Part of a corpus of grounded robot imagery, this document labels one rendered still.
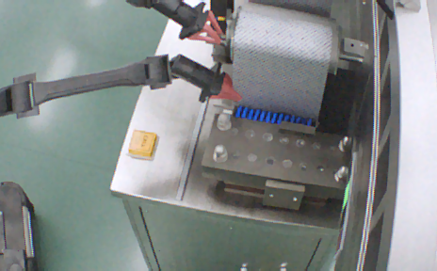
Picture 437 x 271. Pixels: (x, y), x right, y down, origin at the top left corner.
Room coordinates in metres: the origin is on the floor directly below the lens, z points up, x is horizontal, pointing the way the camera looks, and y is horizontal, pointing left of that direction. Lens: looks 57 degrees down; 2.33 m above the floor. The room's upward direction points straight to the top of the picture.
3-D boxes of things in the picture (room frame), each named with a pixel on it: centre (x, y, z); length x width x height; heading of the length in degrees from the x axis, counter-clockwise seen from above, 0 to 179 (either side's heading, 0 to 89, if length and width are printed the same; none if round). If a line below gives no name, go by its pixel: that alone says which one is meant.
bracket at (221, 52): (1.04, -0.02, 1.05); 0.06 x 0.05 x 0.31; 78
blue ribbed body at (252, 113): (0.89, -0.15, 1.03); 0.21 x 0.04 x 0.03; 78
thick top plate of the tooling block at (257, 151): (0.78, -0.17, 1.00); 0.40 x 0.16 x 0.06; 78
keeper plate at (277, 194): (0.69, -0.17, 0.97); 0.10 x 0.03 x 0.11; 78
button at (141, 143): (0.88, 0.21, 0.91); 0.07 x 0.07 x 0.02; 78
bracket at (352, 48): (0.93, -0.34, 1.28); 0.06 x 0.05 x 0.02; 78
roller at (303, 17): (1.08, -0.19, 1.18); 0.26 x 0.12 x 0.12; 78
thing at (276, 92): (0.91, -0.15, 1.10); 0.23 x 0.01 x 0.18; 78
